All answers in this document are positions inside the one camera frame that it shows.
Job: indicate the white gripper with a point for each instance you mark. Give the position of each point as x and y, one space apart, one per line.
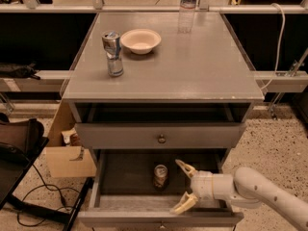
201 184

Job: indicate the orange soda can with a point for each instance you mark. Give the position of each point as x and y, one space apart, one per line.
160 177

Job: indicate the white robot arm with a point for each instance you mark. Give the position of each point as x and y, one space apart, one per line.
246 188

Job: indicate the grey top drawer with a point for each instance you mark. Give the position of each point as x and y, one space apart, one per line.
159 135

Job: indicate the grey open middle drawer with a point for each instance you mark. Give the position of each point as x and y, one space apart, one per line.
123 194

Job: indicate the grey drawer cabinet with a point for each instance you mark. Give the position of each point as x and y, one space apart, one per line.
199 77

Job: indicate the silver blue energy drink can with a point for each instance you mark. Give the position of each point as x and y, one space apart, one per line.
111 44

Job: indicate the cardboard box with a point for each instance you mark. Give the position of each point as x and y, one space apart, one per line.
66 161

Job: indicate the white paper bowl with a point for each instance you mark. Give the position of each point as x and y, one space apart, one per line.
140 41

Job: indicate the black chair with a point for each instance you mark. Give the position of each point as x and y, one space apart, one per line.
20 145

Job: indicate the clear plastic water bottle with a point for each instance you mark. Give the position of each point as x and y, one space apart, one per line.
186 15

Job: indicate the dark cloth on rail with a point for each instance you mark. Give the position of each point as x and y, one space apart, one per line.
22 71

